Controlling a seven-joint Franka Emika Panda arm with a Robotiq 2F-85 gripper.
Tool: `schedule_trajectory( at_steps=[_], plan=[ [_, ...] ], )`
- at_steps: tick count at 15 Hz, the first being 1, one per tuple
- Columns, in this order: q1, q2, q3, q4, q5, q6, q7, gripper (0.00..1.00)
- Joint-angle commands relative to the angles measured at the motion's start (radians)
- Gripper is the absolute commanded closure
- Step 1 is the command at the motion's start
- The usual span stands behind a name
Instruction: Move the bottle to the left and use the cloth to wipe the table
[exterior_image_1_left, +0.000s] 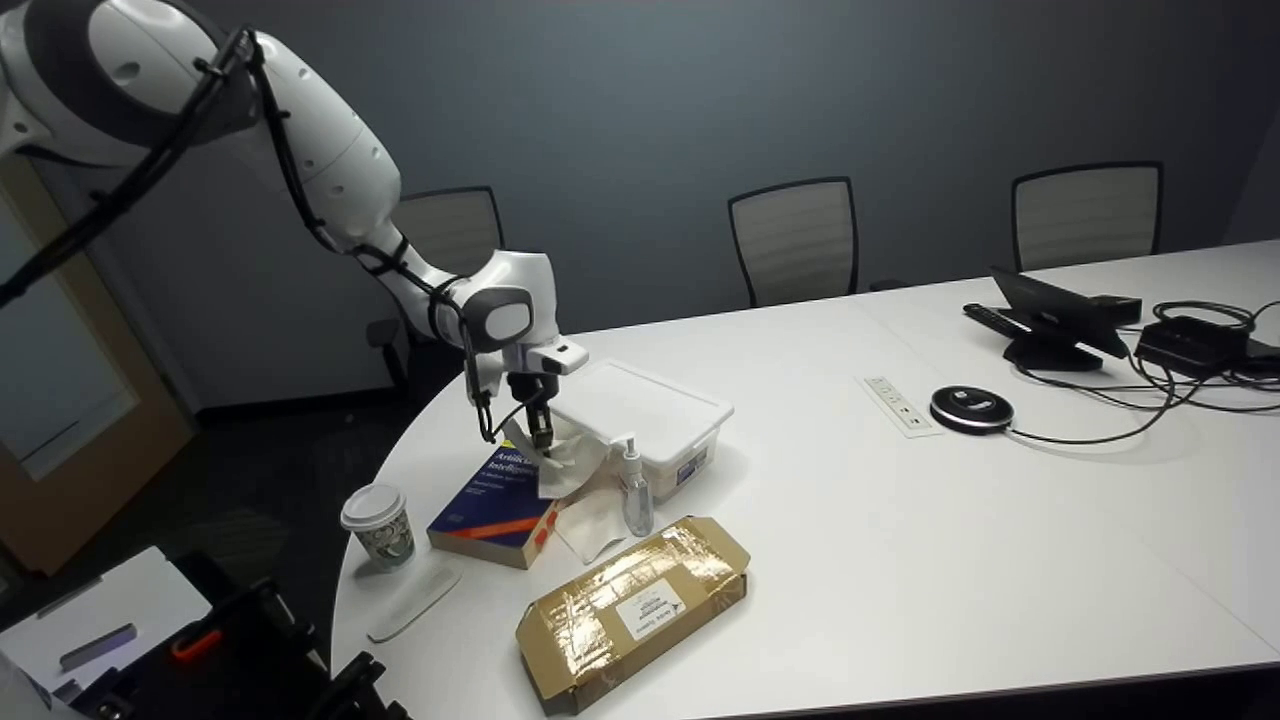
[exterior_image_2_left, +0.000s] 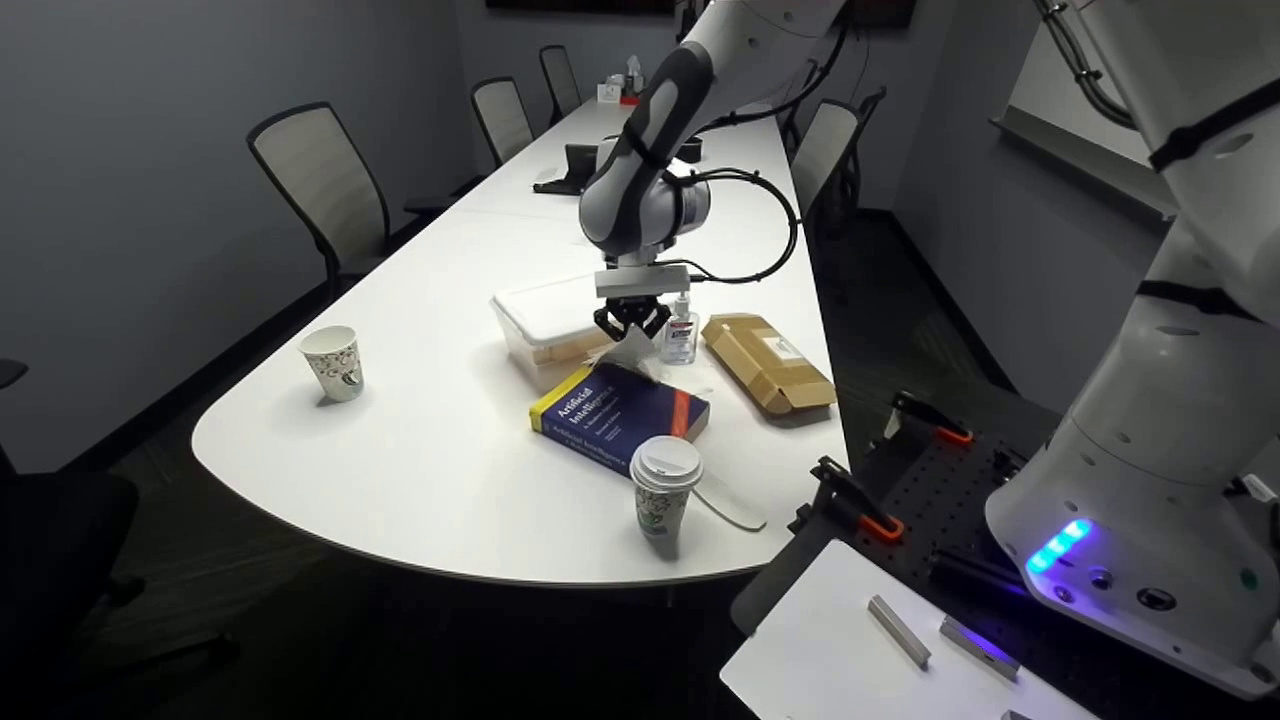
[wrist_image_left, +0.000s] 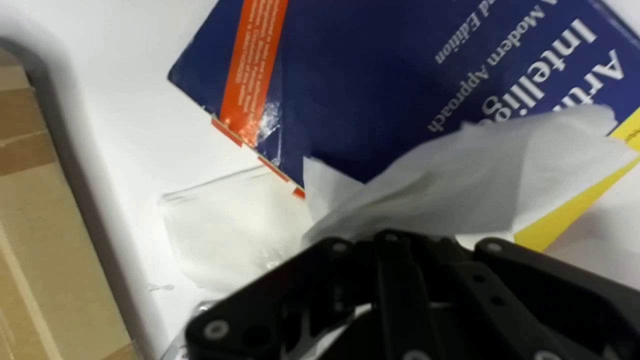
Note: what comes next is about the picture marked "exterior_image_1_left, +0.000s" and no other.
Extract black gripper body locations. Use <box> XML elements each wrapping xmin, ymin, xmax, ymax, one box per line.
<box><xmin>504</xmin><ymin>367</ymin><xmax>565</xmax><ymax>415</ymax></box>

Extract small clear spray bottle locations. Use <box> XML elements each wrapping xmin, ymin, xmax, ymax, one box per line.
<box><xmin>611</xmin><ymin>435</ymin><xmax>659</xmax><ymax>539</ymax></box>

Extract blue and yellow book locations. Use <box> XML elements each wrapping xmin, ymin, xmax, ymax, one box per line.
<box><xmin>425</xmin><ymin>443</ymin><xmax>593</xmax><ymax>571</ymax></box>

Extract clear plastic sheet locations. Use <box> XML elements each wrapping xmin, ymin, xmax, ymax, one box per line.
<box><xmin>549</xmin><ymin>491</ymin><xmax>632</xmax><ymax>569</ymax></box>

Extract white plastic lidded container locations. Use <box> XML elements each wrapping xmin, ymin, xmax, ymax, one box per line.
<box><xmin>553</xmin><ymin>354</ymin><xmax>737</xmax><ymax>505</ymax></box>

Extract paper coffee cup with lid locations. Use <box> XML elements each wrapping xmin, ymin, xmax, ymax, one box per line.
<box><xmin>334</xmin><ymin>478</ymin><xmax>420</xmax><ymax>576</ymax></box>

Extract black framed mesh office chair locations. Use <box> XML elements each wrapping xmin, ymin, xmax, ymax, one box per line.
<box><xmin>725</xmin><ymin>170</ymin><xmax>864</xmax><ymax>312</ymax></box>
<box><xmin>363</xmin><ymin>182</ymin><xmax>510</xmax><ymax>390</ymax></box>
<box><xmin>1007</xmin><ymin>158</ymin><xmax>1168</xmax><ymax>275</ymax></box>

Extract taped brown cardboard box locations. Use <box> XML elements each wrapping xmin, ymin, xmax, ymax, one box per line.
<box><xmin>510</xmin><ymin>510</ymin><xmax>757</xmax><ymax>716</ymax></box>

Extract white paper sheet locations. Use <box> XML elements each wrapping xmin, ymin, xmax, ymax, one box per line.
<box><xmin>358</xmin><ymin>561</ymin><xmax>468</xmax><ymax>647</ymax></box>

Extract white remote control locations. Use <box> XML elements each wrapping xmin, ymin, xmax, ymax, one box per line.
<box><xmin>858</xmin><ymin>373</ymin><xmax>935</xmax><ymax>439</ymax></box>

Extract round black speaker puck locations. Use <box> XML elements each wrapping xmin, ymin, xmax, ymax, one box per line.
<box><xmin>926</xmin><ymin>381</ymin><xmax>1020</xmax><ymax>439</ymax></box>

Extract white paper box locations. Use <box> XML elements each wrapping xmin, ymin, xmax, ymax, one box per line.
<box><xmin>0</xmin><ymin>539</ymin><xmax>214</xmax><ymax>705</ymax></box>

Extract wooden door with glass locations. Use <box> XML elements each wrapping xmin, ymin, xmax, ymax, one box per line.
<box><xmin>0</xmin><ymin>151</ymin><xmax>194</xmax><ymax>581</ymax></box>

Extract black conference phone stand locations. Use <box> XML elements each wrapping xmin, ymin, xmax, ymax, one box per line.
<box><xmin>961</xmin><ymin>266</ymin><xmax>1147</xmax><ymax>377</ymax></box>

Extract black power adapter box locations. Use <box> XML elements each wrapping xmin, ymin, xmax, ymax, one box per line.
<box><xmin>1130</xmin><ymin>298</ymin><xmax>1280</xmax><ymax>381</ymax></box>

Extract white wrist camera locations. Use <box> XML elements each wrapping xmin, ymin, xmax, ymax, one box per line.
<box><xmin>529</xmin><ymin>337</ymin><xmax>593</xmax><ymax>381</ymax></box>

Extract black equipment with orange handle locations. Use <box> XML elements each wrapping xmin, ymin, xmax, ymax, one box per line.
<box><xmin>70</xmin><ymin>571</ymin><xmax>413</xmax><ymax>720</ymax></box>

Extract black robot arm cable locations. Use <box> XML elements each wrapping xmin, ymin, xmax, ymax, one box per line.
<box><xmin>0</xmin><ymin>27</ymin><xmax>530</xmax><ymax>448</ymax></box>

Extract black table cables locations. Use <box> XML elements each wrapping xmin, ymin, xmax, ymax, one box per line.
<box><xmin>1002</xmin><ymin>295</ymin><xmax>1280</xmax><ymax>451</ymax></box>

